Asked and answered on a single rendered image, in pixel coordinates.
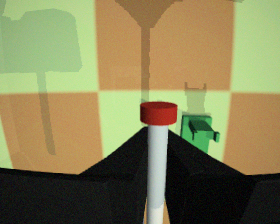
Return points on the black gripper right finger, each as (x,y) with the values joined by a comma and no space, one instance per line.
(201,190)

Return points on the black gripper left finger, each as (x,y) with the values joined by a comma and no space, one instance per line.
(113,191)

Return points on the grey tapered pin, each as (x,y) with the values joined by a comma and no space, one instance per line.
(158,115)

